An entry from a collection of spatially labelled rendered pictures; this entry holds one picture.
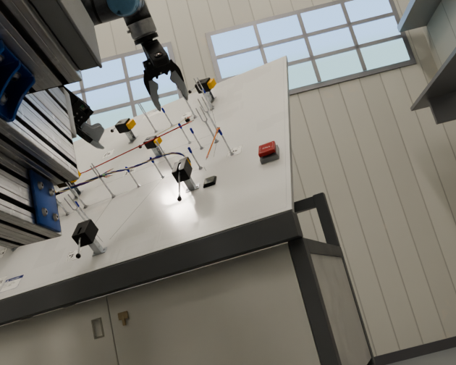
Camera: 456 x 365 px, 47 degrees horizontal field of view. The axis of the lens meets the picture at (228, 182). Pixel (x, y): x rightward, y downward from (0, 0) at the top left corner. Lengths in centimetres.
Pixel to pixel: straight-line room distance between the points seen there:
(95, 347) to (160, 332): 21
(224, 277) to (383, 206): 356
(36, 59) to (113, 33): 485
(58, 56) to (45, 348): 115
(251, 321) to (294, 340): 12
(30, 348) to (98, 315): 25
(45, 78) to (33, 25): 12
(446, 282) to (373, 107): 169
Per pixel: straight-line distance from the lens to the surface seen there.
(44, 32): 63
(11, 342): 177
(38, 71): 70
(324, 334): 132
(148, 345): 149
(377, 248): 477
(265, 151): 151
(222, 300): 139
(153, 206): 163
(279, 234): 129
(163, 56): 145
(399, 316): 477
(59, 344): 165
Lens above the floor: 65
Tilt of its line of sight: 14 degrees up
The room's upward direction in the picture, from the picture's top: 14 degrees counter-clockwise
